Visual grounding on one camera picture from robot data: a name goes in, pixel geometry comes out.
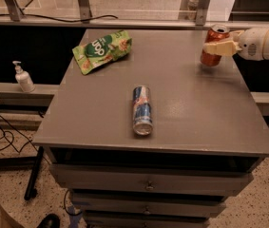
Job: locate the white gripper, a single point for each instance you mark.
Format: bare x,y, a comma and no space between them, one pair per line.
252,44

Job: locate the red coke can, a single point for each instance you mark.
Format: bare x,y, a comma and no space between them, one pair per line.
216,33

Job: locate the green rice chip bag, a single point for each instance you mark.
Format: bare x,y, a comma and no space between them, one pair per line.
104,50

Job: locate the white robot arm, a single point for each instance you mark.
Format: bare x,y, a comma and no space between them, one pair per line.
251,44

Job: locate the blue silver energy drink can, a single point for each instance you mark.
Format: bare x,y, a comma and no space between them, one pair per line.
142,120

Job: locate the grey drawer cabinet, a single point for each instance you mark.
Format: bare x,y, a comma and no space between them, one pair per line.
208,136

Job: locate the white pump dispenser bottle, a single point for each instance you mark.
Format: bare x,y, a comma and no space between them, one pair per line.
23,78

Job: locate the black stand leg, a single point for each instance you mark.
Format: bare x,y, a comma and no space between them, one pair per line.
31,191

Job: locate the black shoe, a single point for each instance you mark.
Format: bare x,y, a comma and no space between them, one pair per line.
50,221

